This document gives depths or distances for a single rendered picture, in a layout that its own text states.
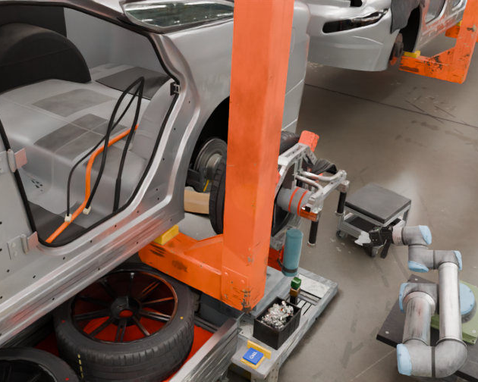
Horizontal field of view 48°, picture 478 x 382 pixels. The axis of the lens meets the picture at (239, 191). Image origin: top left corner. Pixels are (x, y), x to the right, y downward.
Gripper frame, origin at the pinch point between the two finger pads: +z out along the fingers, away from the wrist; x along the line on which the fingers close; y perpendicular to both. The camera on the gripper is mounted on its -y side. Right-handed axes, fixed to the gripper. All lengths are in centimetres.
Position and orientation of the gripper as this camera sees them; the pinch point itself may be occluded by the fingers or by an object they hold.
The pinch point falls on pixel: (357, 242)
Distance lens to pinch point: 287.7
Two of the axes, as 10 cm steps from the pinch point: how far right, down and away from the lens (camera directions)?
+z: -8.2, 1.1, 5.6
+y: -3.3, -9.0, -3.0
